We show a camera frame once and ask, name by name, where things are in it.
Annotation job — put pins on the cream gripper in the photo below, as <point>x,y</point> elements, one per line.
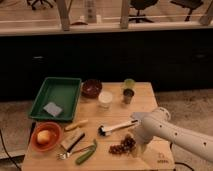
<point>139,150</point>

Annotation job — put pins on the bunch of dark grapes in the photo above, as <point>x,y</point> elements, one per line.
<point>125,146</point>

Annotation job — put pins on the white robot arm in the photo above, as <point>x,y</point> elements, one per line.
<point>156,123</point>

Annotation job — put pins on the dark metal cup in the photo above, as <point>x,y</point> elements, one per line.
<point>128,95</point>

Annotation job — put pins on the white paper cup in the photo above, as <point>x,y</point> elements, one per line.
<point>105,98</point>

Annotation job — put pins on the green plastic cup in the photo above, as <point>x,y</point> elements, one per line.
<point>129,83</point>

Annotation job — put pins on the grey folded cloth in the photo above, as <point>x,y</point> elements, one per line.
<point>138,115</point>

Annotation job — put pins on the green cucumber toy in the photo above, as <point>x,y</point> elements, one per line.
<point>80,160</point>

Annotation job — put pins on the wooden block with black strip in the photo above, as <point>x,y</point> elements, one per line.
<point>72,139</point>

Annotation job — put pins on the yellow banana toy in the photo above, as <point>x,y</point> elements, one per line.
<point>75,125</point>

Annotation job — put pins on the silver fork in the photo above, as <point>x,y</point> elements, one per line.
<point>67,154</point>

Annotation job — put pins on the dark red bowl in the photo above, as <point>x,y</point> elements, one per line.
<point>91,88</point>

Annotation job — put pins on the orange bowl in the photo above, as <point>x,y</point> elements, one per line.
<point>56,135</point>

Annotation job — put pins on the green plastic tray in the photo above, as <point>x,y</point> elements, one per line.
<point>64,92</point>

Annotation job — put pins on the grey sponge in tray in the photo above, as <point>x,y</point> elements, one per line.
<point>52,109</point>

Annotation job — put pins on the yellow apple in bowl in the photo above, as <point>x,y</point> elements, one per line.
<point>43,137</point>

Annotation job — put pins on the black office chair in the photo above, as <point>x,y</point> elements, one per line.
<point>141,5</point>

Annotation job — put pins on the white handled black brush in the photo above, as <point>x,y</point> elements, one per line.
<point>104,130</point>

